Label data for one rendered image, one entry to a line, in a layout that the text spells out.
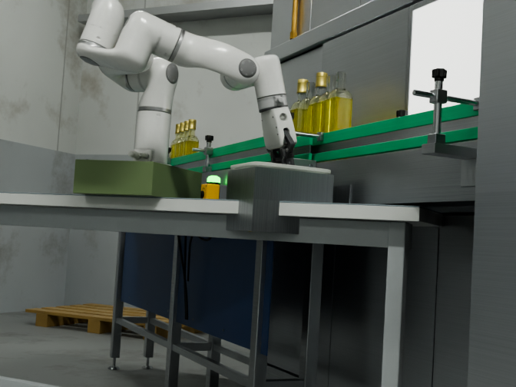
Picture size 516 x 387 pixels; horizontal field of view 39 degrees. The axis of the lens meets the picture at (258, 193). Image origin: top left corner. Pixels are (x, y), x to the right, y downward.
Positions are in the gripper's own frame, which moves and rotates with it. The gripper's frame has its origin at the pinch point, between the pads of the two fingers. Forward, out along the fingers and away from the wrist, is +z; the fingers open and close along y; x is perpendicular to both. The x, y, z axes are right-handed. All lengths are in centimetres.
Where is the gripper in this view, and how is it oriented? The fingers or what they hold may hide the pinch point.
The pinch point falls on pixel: (284, 167)
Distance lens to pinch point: 187.3
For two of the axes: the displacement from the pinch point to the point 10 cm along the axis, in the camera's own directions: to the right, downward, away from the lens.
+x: -9.0, 1.8, -4.0
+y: -3.9, 0.4, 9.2
